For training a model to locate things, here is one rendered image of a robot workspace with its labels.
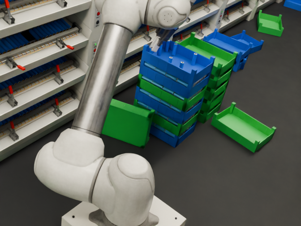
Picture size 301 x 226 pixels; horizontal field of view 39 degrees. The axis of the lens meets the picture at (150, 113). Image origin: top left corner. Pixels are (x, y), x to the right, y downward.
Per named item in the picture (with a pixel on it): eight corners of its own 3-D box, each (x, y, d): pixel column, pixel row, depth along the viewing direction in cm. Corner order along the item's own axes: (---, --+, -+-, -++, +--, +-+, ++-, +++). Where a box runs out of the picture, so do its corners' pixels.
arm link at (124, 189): (142, 235, 135) (153, 189, 122) (88, 218, 137) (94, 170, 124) (154, 198, 148) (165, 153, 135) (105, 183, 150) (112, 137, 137)
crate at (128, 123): (144, 149, 218) (148, 140, 224) (150, 118, 205) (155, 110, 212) (91, 130, 222) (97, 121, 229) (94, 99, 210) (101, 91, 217)
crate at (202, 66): (212, 70, 212) (216, 56, 207) (191, 85, 198) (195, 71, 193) (163, 46, 224) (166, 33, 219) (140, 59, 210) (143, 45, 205)
